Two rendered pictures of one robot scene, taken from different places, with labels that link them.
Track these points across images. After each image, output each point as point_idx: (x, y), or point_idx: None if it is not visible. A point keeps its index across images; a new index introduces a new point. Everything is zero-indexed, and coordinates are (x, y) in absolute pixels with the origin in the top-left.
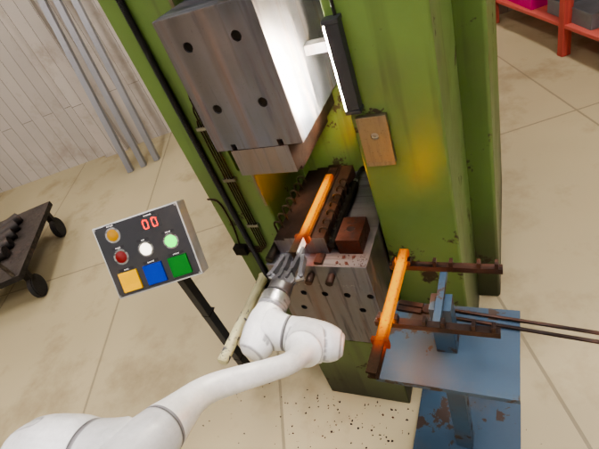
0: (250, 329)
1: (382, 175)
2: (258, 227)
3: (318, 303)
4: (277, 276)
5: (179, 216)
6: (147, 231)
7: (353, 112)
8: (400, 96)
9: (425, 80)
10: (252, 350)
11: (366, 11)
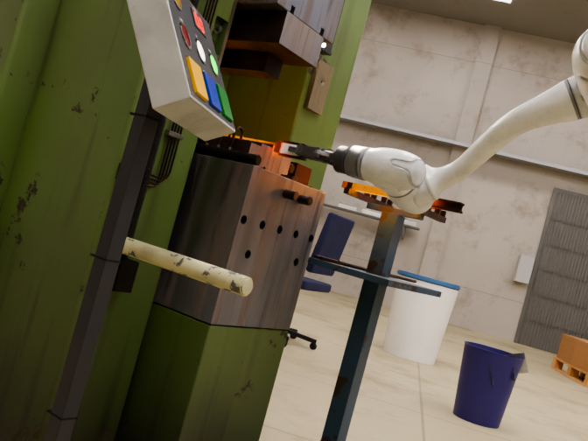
0: (407, 151)
1: (304, 125)
2: (172, 143)
3: (265, 247)
4: (332, 150)
5: (213, 44)
6: (198, 30)
7: (328, 51)
8: (339, 61)
9: (351, 59)
10: (424, 165)
11: None
